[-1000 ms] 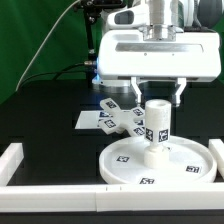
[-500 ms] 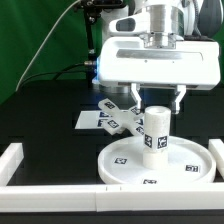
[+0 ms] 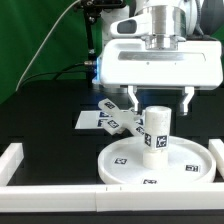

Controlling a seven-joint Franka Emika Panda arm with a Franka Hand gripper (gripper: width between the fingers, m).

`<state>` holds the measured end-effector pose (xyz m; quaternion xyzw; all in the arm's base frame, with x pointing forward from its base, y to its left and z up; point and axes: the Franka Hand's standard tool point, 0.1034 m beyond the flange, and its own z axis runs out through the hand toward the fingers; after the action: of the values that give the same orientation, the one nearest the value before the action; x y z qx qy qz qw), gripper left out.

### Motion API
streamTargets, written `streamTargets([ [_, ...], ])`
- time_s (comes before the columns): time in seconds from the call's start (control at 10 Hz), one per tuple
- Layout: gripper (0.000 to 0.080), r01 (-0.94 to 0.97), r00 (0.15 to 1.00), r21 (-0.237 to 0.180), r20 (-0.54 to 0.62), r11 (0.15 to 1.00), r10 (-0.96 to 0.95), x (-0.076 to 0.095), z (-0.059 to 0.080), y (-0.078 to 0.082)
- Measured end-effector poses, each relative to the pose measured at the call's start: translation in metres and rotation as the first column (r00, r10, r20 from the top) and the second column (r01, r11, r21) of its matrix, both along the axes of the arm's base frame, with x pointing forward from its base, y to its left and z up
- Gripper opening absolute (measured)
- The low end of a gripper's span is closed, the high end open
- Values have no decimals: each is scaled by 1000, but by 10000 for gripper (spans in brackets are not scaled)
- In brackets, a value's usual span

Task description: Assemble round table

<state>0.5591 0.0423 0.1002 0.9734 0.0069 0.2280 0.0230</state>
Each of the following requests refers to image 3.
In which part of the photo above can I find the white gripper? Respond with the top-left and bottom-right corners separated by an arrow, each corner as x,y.
99,39 -> 223,116

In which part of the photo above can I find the white cross-shaped table base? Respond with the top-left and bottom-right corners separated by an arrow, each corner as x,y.
98,98 -> 145,136

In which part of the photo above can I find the white round table top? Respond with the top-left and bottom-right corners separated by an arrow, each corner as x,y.
98,136 -> 216,184

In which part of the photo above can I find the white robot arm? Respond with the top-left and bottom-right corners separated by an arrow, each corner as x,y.
98,0 -> 223,114

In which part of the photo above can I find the white right fence bar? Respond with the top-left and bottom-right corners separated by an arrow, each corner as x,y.
208,139 -> 224,179

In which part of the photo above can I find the white fence bar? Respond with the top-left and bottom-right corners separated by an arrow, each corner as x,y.
0,143 -> 24,187
208,139 -> 224,179
0,183 -> 224,212

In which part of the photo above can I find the white marker sheet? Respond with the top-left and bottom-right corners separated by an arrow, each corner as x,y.
75,110 -> 144,129

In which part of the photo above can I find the white front fence bar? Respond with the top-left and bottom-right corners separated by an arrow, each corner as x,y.
0,183 -> 224,212

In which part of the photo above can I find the white left fence bar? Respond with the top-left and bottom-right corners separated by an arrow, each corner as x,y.
0,143 -> 24,187

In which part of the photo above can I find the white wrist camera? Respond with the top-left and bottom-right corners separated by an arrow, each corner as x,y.
110,16 -> 149,38

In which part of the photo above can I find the black cable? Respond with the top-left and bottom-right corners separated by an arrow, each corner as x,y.
16,61 -> 98,93

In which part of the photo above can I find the black camera stand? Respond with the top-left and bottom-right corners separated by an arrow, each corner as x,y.
75,0 -> 126,87

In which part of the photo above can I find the white cable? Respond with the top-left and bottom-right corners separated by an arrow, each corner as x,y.
15,0 -> 83,92

